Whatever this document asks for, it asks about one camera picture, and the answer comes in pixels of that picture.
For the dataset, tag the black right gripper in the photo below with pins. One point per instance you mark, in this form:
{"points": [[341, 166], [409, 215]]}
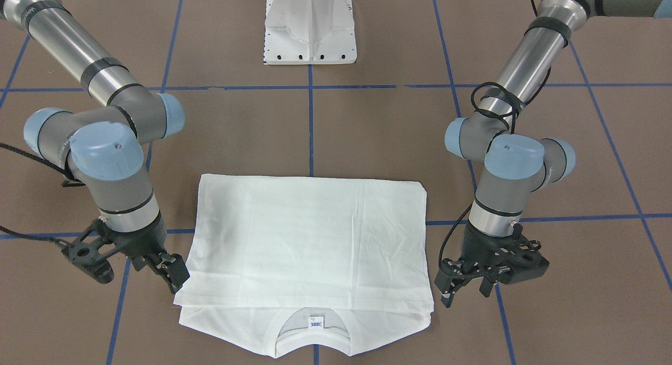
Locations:
{"points": [[143, 242]]}

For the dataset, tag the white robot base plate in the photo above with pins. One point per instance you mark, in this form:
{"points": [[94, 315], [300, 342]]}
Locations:
{"points": [[309, 32]]}

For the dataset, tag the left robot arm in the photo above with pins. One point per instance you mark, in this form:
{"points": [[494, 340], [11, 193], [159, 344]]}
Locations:
{"points": [[516, 165]]}

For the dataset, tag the white long-sleeve printed shirt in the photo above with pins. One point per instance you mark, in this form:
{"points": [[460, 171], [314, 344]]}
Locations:
{"points": [[277, 264]]}

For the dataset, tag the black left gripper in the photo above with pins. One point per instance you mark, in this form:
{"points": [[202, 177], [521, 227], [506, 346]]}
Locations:
{"points": [[481, 243]]}

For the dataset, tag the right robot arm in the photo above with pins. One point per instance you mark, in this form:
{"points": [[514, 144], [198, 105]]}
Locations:
{"points": [[101, 149]]}

